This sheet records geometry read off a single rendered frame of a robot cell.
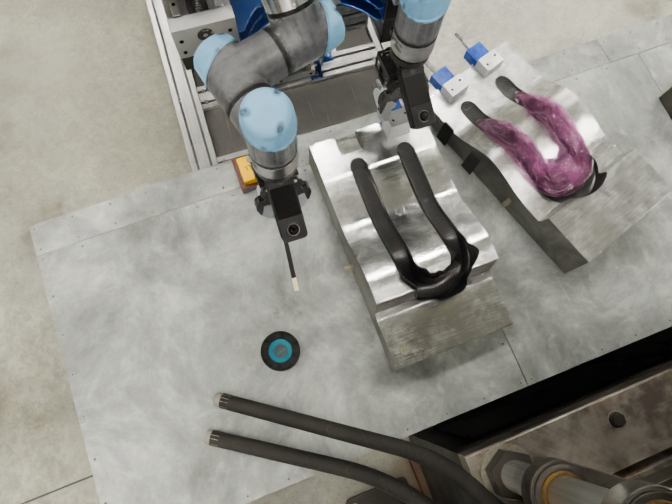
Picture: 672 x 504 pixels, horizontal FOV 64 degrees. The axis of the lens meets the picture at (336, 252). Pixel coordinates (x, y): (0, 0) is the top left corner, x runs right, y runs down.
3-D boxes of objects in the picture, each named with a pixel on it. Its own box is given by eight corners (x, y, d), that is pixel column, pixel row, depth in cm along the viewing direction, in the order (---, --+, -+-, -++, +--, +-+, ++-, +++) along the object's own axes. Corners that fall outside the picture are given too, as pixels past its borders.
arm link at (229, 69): (256, 43, 84) (295, 95, 82) (194, 78, 82) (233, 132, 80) (250, 8, 77) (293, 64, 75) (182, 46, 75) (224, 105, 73)
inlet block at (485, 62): (445, 45, 130) (450, 31, 125) (460, 34, 131) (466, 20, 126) (481, 84, 128) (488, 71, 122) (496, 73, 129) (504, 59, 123)
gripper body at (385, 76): (407, 60, 108) (419, 17, 96) (424, 95, 106) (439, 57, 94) (372, 70, 107) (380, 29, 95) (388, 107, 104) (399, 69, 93)
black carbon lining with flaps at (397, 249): (344, 165, 116) (347, 145, 107) (412, 142, 118) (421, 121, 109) (407, 315, 109) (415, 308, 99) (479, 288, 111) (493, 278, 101)
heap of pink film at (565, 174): (468, 127, 121) (478, 109, 114) (525, 85, 124) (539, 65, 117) (547, 214, 117) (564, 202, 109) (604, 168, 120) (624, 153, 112)
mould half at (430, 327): (309, 163, 124) (308, 135, 111) (412, 128, 127) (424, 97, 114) (392, 371, 112) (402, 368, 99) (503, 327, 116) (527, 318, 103)
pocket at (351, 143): (333, 145, 119) (333, 137, 116) (355, 137, 120) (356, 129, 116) (340, 163, 118) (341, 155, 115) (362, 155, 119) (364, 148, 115)
